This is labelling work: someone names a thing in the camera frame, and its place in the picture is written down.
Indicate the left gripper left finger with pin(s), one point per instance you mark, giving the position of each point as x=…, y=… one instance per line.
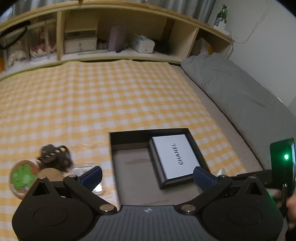
x=81, y=187

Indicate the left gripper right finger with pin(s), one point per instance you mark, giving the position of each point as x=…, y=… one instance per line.
x=211, y=186

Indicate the white black Chanel box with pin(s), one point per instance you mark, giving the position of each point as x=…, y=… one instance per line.
x=173, y=159

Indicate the large black box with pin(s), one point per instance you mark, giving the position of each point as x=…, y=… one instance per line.
x=136, y=180

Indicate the round cork frog coaster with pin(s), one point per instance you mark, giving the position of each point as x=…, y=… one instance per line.
x=22, y=177

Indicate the person's right hand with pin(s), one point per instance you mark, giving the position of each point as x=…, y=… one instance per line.
x=291, y=205

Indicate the grey pillow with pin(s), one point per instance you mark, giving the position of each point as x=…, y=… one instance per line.
x=257, y=114

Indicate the yellow checkered blanket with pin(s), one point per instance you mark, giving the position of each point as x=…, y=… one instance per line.
x=79, y=104

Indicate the purple cylinder cup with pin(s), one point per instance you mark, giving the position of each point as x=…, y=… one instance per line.
x=116, y=38

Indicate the small wooden drawer house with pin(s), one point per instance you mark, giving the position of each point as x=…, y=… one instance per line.
x=80, y=33

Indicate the tissue box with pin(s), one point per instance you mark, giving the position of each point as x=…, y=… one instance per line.
x=141, y=44

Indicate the doll in clear case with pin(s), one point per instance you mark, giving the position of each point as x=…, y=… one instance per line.
x=42, y=40

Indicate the wooden headboard shelf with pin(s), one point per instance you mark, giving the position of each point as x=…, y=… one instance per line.
x=101, y=30

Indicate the green glass bottle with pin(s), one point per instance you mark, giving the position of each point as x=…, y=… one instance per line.
x=221, y=18

